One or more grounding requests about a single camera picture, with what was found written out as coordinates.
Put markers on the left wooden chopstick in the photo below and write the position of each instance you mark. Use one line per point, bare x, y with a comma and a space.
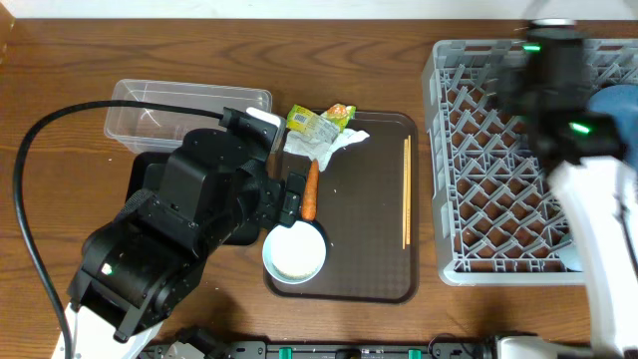
404, 194

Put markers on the yellow green snack wrapper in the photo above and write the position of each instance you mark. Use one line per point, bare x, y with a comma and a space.
325, 127

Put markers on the grey dishwasher rack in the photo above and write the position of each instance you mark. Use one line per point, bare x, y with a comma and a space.
495, 220

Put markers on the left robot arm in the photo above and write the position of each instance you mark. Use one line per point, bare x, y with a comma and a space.
137, 268

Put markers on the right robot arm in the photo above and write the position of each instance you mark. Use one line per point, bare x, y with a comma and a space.
582, 155

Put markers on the brown serving tray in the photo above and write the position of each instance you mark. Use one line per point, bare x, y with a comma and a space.
360, 211

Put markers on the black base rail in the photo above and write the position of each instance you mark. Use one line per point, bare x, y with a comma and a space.
200, 343

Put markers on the light blue rice bowl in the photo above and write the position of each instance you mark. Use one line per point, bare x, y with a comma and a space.
294, 255

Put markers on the black waste tray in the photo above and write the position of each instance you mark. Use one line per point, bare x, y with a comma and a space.
147, 172

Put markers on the right wooden chopstick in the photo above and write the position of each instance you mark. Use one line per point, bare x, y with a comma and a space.
409, 190

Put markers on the light blue cup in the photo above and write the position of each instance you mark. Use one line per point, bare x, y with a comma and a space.
568, 254

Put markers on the dark blue plate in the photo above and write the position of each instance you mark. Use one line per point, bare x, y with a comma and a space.
620, 102

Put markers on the orange carrot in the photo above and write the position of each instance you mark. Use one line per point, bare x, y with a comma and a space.
309, 203

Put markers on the crumpled white napkin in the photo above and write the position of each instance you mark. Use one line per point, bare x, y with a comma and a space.
315, 150

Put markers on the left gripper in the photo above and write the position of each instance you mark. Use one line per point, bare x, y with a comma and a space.
276, 206

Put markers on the wooden chopstick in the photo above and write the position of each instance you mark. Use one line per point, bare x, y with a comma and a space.
404, 194
409, 190

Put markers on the clear plastic bin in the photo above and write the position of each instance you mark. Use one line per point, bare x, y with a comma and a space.
147, 130

